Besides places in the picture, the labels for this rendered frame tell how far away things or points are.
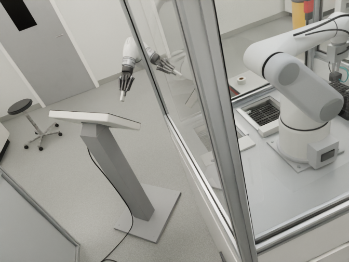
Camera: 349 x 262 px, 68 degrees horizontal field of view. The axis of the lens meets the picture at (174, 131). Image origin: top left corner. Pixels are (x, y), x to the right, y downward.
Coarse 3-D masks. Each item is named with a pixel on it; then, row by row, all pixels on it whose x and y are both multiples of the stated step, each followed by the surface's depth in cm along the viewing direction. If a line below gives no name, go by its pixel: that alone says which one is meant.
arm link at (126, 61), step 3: (123, 57) 173; (126, 57) 171; (129, 57) 171; (123, 60) 172; (126, 60) 171; (129, 60) 171; (132, 60) 172; (135, 60) 174; (123, 63) 172; (126, 63) 170; (129, 63) 171; (132, 63) 172; (135, 63) 175; (129, 66) 172; (132, 66) 172
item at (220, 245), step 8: (184, 168) 165; (192, 184) 154; (200, 200) 142; (200, 208) 178; (208, 216) 135; (208, 224) 165; (216, 232) 129; (216, 240) 156; (224, 248) 120; (224, 256) 144
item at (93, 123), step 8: (56, 112) 164; (64, 112) 161; (72, 112) 157; (80, 112) 154; (88, 112) 151; (96, 112) 148; (64, 120) 174; (72, 120) 165; (80, 120) 156; (88, 120) 150; (96, 120) 146; (104, 120) 143; (112, 120) 146; (120, 120) 152; (128, 120) 159; (88, 128) 165; (96, 128) 162; (128, 128) 167; (136, 128) 166
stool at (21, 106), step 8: (16, 104) 353; (24, 104) 344; (8, 112) 343; (16, 112) 337; (24, 112) 355; (32, 120) 365; (48, 128) 390; (40, 136) 380; (24, 144) 374; (40, 144) 362
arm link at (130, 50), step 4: (128, 40) 173; (132, 40) 172; (128, 44) 171; (132, 44) 172; (124, 48) 173; (128, 48) 171; (132, 48) 171; (136, 48) 173; (124, 52) 172; (128, 52) 171; (132, 52) 171; (136, 52) 173; (124, 56) 172; (128, 56) 171; (132, 56) 172; (136, 56) 174; (136, 60) 178
